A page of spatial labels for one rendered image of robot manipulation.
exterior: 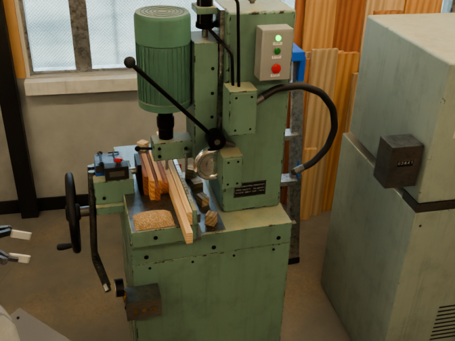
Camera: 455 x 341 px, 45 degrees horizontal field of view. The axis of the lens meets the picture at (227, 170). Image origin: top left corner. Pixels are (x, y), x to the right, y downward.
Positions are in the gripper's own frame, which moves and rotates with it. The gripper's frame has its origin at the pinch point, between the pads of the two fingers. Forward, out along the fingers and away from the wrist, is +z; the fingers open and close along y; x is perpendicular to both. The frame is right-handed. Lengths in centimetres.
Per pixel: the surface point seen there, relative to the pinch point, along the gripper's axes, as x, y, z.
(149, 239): -30, -27, 32
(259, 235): -34, -20, 73
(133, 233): -30.8, -27.3, 26.3
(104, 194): -29.5, -4.4, 19.2
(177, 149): -51, -1, 39
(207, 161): -53, -11, 47
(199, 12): -97, -2, 30
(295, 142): -43, 58, 117
